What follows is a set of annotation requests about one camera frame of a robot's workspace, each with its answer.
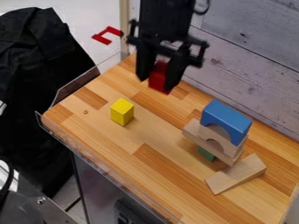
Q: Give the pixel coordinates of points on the blue arch block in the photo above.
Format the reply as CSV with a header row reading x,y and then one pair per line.
x,y
226,122

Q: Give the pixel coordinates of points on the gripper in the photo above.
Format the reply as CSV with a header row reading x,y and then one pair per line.
x,y
171,43

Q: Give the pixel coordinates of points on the black cloth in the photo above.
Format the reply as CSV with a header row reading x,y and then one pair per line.
x,y
35,96

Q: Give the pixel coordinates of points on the natural wood arch block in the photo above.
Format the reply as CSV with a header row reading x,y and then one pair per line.
x,y
212,143

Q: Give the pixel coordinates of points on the green block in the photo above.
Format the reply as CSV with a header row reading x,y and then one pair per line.
x,y
205,154

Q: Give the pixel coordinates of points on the natural wood wedge block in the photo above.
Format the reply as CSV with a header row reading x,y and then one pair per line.
x,y
235,175

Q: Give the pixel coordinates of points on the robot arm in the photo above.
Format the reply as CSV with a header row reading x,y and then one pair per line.
x,y
165,16

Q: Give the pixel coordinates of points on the red cube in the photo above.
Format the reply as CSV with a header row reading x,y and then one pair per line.
x,y
159,77

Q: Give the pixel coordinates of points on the yellow cube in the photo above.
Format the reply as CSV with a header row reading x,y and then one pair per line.
x,y
122,112

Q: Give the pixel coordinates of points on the red clamp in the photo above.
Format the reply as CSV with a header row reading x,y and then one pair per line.
x,y
106,35

